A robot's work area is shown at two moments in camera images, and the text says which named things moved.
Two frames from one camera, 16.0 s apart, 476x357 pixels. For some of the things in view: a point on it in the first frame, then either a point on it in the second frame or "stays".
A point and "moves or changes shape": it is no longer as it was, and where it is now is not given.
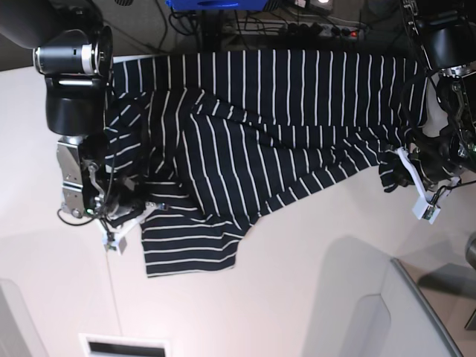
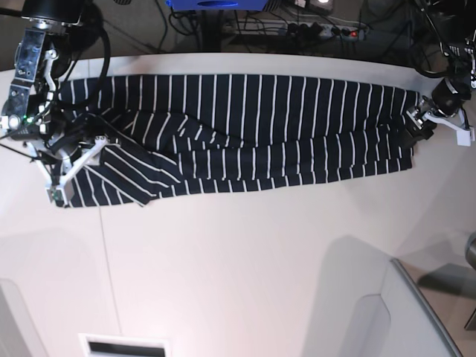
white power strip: (300, 28) stays
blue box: (187, 5) stays
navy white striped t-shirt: (198, 146) moves or changes shape
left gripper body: (121, 205) -> (66, 140)
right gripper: (435, 161) -> (448, 98)
